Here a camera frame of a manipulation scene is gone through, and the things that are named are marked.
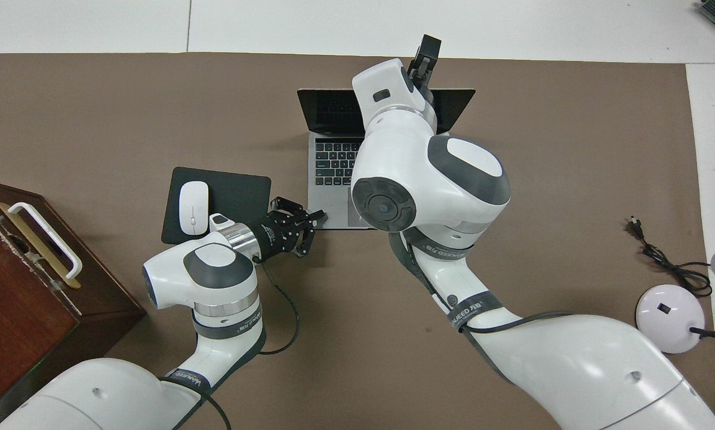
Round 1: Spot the dark wooden box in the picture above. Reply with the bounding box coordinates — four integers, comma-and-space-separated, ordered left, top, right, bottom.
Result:
0, 177, 147, 428

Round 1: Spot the white box handle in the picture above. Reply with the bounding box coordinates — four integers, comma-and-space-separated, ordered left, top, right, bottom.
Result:
7, 202, 83, 280

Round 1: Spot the brown table mat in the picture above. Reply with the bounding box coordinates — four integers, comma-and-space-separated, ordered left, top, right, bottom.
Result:
0, 53, 715, 430

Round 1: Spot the brass handle plate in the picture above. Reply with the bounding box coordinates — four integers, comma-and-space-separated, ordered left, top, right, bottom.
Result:
0, 202, 82, 290

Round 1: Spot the black mouse pad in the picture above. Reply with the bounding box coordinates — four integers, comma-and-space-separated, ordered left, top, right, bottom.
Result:
161, 167, 272, 245

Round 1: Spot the silver grey laptop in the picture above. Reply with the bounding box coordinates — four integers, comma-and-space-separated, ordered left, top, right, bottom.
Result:
297, 88, 476, 231

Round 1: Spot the white desk lamp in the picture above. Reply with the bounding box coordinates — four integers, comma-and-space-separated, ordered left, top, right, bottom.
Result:
635, 245, 715, 355

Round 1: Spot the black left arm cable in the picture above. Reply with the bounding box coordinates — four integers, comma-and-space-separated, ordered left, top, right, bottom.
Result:
202, 262, 301, 430

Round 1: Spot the black lamp power cable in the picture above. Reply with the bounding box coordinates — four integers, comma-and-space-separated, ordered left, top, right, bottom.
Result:
627, 215, 715, 335

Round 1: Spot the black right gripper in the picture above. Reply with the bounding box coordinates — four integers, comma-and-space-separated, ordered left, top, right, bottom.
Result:
408, 34, 442, 109

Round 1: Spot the white computer mouse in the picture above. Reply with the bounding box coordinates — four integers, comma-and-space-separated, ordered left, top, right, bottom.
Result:
179, 181, 210, 235

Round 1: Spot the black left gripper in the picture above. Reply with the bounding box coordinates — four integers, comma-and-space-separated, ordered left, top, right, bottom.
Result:
245, 196, 329, 265

